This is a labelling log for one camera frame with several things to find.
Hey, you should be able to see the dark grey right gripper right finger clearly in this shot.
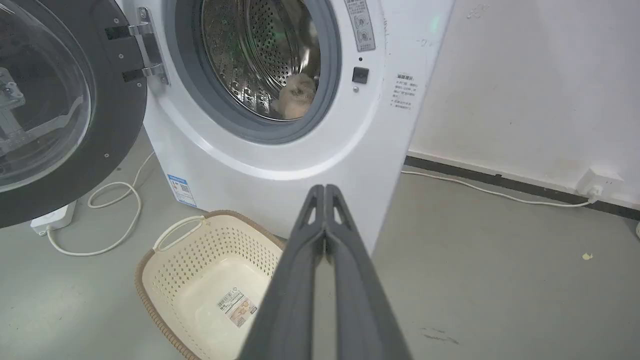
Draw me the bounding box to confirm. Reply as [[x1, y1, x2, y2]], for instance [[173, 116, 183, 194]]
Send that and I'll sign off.
[[324, 184, 413, 360]]

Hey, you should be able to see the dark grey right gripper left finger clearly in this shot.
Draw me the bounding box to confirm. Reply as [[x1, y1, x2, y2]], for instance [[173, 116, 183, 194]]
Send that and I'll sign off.
[[239, 184, 327, 360]]

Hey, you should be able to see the white front-load washing machine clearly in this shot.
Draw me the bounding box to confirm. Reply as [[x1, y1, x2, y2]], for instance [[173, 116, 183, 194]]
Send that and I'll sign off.
[[116, 0, 457, 255]]

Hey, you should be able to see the black round washer door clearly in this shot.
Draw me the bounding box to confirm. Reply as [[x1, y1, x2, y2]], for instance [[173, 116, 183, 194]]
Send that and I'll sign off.
[[0, 0, 170, 229]]

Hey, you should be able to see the cream plastic laundry basket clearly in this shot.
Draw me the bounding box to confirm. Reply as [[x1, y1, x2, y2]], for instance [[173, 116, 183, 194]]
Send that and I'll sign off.
[[134, 210, 287, 360]]

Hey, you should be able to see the beige plush toy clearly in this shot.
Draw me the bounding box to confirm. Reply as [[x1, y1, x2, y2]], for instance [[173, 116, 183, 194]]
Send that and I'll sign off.
[[270, 73, 318, 120]]

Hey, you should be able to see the white power strip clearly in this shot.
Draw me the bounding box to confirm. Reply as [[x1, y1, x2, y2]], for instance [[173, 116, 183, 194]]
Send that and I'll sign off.
[[30, 200, 78, 236]]

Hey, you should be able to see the white wall power cable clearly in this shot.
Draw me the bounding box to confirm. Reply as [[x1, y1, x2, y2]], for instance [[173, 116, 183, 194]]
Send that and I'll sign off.
[[401, 170, 597, 208]]

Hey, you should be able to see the white power strip cable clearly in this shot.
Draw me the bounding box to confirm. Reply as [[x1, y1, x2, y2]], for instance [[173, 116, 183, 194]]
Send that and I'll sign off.
[[46, 151, 157, 257]]

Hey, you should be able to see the white wall socket plug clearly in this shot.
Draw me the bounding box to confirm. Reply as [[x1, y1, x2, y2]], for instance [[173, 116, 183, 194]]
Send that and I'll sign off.
[[576, 167, 625, 200]]

